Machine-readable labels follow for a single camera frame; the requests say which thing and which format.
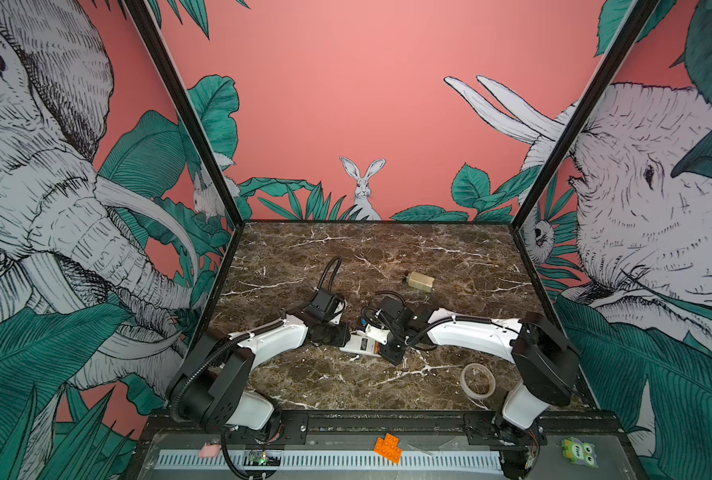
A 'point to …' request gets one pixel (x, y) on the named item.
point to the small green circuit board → (265, 458)
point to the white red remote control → (362, 344)
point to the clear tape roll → (475, 395)
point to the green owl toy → (579, 452)
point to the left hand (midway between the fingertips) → (347, 332)
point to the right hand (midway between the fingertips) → (378, 348)
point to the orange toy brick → (388, 447)
